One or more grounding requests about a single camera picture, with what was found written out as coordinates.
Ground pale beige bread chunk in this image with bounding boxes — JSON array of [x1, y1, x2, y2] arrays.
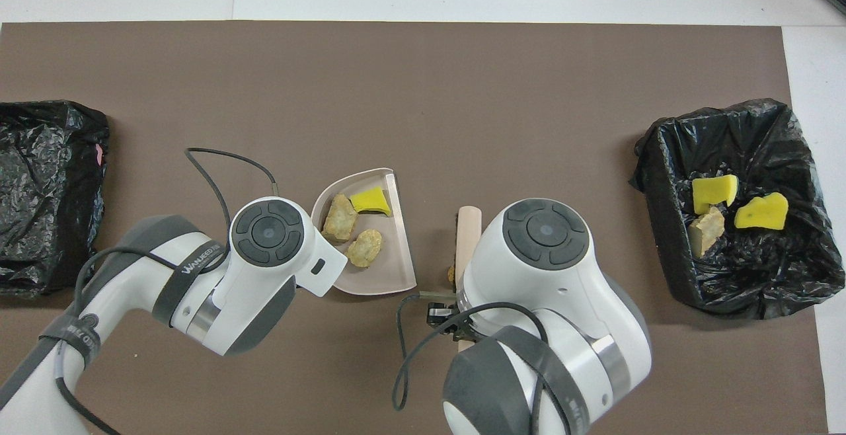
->
[[321, 193, 359, 245]]

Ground black left arm gripper cable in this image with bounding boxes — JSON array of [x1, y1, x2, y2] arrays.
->
[[54, 147, 279, 435]]

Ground brown table mat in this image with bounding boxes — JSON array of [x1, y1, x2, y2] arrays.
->
[[0, 20, 828, 435]]

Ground yellow sponge with dark spot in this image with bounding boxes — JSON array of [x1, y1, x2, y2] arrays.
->
[[734, 192, 790, 231]]

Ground black bag lined bin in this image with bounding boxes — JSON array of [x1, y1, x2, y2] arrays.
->
[[0, 99, 110, 299], [629, 98, 846, 321]]

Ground yellow sponge piece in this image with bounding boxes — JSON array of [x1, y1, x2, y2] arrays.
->
[[691, 174, 739, 216], [348, 186, 393, 217]]

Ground beige plastic dustpan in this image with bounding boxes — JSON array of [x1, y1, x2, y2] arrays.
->
[[310, 167, 418, 296]]

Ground golden brown bread roll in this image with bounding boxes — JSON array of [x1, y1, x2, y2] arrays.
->
[[346, 228, 383, 268]]

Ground beige hand brush black bristles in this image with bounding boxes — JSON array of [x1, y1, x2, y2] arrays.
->
[[452, 206, 484, 290]]

